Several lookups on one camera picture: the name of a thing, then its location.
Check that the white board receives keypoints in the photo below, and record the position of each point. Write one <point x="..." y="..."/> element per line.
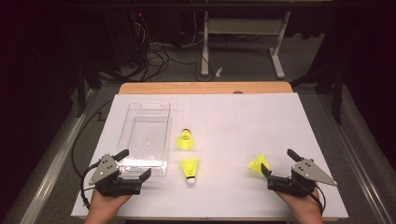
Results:
<point x="236" y="130"/>

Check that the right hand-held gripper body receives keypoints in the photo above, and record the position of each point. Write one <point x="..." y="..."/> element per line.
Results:
<point x="308" y="174"/>

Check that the black metal stand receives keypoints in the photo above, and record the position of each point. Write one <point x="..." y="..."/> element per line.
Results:
<point x="337" y="96"/>
<point x="81" y="90"/>

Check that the white metal stand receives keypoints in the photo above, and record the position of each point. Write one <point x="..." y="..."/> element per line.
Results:
<point x="243" y="26"/>

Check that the black computer tower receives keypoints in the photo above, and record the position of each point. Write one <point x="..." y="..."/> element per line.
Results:
<point x="127" y="37"/>

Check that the small white floor object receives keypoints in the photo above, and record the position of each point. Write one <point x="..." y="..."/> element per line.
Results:
<point x="219" y="72"/>

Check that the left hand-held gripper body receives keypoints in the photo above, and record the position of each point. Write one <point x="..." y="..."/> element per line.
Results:
<point x="104" y="174"/>

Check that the clear plastic bin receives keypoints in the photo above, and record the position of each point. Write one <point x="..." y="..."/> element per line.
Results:
<point x="146" y="133"/>

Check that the person's right hand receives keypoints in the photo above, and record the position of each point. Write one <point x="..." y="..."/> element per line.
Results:
<point x="306" y="203"/>

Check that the wooden table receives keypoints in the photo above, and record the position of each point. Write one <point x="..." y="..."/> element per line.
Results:
<point x="202" y="87"/>

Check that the person's left hand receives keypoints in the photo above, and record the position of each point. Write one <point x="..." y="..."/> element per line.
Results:
<point x="106" y="203"/>

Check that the yellow shuttlecock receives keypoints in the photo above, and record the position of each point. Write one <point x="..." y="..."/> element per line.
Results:
<point x="189" y="166"/>
<point x="257" y="164"/>
<point x="185" y="141"/>

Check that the aluminium floor rail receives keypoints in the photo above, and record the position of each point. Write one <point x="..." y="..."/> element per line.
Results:
<point x="59" y="155"/>
<point x="358" y="155"/>

